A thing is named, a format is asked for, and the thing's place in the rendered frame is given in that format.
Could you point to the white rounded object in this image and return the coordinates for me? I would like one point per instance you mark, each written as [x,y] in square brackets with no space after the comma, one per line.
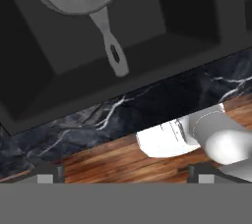
[210,133]

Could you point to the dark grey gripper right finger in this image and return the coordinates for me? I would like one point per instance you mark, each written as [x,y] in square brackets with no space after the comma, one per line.
[206,171]

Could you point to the dark grey double sink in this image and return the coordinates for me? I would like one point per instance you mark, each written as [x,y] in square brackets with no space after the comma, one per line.
[183,15]

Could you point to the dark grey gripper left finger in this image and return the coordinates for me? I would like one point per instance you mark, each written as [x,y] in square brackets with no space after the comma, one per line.
[46,171]

